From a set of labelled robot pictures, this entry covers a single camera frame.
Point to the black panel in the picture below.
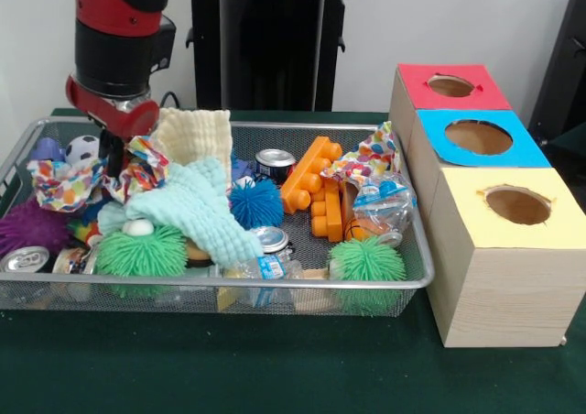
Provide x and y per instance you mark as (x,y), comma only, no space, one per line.
(566,66)

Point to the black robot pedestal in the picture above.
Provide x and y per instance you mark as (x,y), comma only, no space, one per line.
(265,48)

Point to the green spiky ball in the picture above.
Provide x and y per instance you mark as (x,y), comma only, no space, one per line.
(366,261)

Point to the purple spiky ball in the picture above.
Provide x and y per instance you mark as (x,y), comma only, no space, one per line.
(27,226)

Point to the polka dot cloth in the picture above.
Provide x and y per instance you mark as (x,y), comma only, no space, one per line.
(371,156)

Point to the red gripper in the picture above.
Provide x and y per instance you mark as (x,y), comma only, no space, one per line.
(114,112)

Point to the blue spiky ball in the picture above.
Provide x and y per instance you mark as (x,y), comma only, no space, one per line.
(256,201)

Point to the light teal waffle cloth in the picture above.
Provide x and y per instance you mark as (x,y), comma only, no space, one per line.
(197,208)

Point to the green fuzzy monster toy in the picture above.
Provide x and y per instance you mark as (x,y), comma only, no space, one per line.
(142,254)

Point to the wooden box with three holes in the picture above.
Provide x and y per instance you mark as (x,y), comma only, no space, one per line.
(504,286)

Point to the heart print cloth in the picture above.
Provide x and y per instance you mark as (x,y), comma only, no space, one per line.
(64,183)

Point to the dark green tablecloth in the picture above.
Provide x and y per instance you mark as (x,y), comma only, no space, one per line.
(275,368)

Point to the orange toy block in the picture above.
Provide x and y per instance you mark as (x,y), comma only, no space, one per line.
(330,217)
(307,171)

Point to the cream waffle cloth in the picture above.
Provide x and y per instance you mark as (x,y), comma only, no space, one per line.
(192,135)

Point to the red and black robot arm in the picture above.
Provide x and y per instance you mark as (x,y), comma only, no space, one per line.
(119,20)

